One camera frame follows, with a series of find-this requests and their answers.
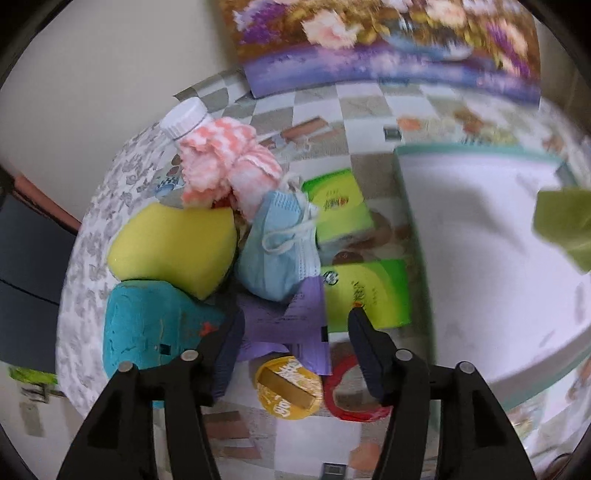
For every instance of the teal plush toy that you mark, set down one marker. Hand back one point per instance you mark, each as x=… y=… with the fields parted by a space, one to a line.
x=138 y=323

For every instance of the yellow sponge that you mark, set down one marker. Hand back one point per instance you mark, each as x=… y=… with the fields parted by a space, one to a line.
x=175 y=249

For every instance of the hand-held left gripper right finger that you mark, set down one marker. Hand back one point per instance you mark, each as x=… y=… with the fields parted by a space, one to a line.
x=364 y=353

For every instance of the floral painting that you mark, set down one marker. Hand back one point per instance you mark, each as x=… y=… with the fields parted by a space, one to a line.
x=369 y=60

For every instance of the dark cabinet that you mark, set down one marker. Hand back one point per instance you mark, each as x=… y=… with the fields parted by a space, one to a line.
x=27 y=277

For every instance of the pink checkered cloth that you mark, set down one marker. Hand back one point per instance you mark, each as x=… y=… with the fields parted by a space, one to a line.
x=217 y=152

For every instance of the white box with teal rim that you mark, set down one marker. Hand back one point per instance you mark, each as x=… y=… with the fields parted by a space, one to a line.
x=485 y=277

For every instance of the green cloth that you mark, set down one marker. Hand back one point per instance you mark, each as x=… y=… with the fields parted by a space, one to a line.
x=568 y=221

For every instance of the green packet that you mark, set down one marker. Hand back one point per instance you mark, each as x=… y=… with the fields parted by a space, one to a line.
x=32 y=376

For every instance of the red tape roll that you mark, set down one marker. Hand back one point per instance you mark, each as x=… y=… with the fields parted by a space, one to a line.
x=330 y=397

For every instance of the green box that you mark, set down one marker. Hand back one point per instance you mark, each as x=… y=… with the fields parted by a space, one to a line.
x=337 y=207
x=369 y=290

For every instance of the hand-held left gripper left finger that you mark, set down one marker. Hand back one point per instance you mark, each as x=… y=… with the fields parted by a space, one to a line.
x=226 y=353

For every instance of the grey floral cloth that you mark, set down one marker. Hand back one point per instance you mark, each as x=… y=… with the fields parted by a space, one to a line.
x=92 y=230

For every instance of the white plastic bottle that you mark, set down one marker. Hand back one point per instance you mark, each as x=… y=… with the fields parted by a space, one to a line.
x=184 y=117

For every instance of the blue face mask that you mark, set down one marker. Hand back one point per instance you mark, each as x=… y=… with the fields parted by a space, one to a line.
x=272 y=272

